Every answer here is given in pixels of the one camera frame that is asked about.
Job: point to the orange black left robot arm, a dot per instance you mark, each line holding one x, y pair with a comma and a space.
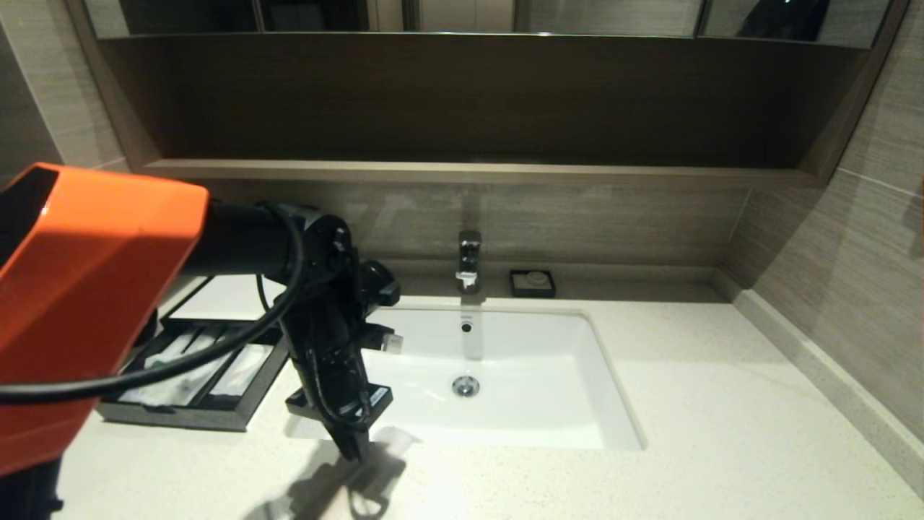
94, 289

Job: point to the white flat packet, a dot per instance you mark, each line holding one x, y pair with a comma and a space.
245, 368

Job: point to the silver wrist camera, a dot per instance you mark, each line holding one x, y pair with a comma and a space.
386, 338

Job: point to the chrome sink drain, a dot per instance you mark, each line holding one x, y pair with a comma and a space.
465, 386

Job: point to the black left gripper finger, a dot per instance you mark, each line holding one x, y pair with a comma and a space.
352, 442

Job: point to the clear toothbrush packet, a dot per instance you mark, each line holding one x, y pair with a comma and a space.
184, 379

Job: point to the black soap dish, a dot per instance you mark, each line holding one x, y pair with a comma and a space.
516, 292

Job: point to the white ceramic sink basin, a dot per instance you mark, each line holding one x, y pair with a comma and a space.
505, 390

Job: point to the round pale soap bar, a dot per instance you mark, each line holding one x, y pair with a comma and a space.
535, 278

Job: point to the brown wooden shelf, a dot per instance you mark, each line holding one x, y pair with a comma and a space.
469, 173

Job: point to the clear long tube packet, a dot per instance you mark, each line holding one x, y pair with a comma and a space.
393, 440

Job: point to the white board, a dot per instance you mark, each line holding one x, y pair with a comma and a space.
224, 300

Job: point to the mirror cabinet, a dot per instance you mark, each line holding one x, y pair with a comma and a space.
606, 18

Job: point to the white long packet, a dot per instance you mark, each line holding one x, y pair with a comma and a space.
189, 339

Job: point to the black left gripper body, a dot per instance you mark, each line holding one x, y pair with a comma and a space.
328, 361

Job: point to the black box drawer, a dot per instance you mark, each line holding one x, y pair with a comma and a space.
216, 415

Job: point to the chrome faucet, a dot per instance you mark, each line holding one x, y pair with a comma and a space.
469, 256

